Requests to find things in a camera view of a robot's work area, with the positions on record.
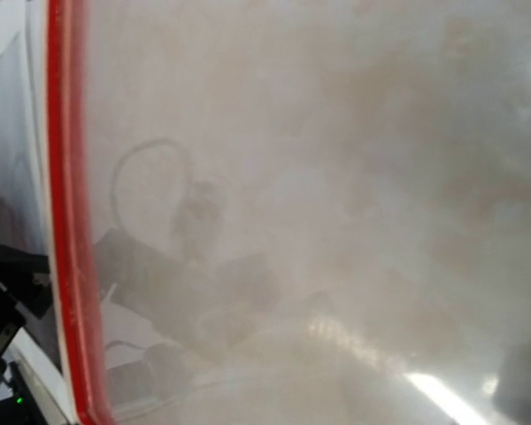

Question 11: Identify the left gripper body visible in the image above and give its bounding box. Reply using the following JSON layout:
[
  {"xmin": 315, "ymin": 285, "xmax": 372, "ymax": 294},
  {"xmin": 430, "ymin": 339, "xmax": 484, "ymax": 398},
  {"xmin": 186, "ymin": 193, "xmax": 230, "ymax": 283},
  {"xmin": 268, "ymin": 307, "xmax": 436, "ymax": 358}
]
[{"xmin": 0, "ymin": 245, "xmax": 52, "ymax": 424}]

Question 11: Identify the red wooden picture frame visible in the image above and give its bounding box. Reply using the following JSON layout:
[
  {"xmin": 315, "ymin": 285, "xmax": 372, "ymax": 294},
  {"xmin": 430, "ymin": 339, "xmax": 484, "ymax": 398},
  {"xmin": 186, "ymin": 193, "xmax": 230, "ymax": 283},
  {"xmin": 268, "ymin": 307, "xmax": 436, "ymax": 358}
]
[{"xmin": 46, "ymin": 1, "xmax": 114, "ymax": 424}]

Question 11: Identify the clear acrylic sheet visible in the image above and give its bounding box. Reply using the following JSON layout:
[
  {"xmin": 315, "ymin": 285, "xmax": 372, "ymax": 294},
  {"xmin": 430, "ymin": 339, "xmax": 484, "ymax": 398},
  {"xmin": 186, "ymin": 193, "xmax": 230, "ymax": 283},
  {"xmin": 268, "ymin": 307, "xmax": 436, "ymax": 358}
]
[{"xmin": 84, "ymin": 1, "xmax": 531, "ymax": 424}]

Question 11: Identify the autumn forest photo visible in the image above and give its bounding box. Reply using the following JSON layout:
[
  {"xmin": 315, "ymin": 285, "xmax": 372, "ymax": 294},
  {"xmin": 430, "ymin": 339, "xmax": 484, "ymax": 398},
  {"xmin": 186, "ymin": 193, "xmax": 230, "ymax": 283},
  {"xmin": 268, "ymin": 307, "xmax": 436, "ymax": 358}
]
[{"xmin": 0, "ymin": 36, "xmax": 47, "ymax": 254}]

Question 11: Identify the white mat board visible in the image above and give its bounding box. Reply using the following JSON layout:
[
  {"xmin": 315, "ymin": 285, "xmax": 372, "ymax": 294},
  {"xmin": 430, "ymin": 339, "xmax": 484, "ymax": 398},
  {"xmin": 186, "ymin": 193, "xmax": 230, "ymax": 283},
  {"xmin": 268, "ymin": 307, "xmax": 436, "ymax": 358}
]
[{"xmin": 0, "ymin": 1, "xmax": 76, "ymax": 424}]

